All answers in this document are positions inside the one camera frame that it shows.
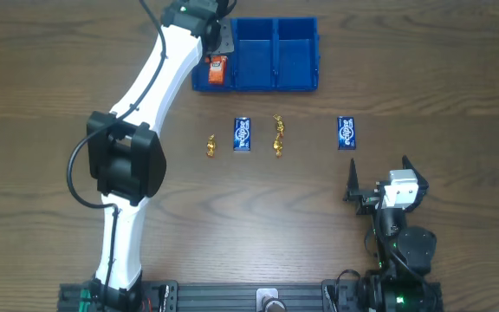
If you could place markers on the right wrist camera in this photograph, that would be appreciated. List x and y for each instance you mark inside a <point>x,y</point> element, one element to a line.
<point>401,188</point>

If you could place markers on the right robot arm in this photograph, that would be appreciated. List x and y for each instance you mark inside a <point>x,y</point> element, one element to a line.
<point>416,251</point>

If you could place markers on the mounting rail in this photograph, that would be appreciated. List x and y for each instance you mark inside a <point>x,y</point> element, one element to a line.
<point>223,297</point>

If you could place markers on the blue tray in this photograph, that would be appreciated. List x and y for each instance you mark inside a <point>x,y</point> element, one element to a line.
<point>293,65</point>

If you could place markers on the gold candy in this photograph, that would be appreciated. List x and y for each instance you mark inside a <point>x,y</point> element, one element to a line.
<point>211,146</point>
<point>279,125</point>
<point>278,146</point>

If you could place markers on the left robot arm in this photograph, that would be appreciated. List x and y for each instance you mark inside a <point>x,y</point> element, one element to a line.
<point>171,65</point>

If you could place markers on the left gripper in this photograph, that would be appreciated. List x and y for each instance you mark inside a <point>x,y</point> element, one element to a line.
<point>227,38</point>

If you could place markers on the blue candy pack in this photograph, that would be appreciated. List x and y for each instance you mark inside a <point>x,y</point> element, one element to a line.
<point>241,134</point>
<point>346,133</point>

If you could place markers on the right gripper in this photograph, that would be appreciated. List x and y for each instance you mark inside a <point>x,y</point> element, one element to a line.
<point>366,201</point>

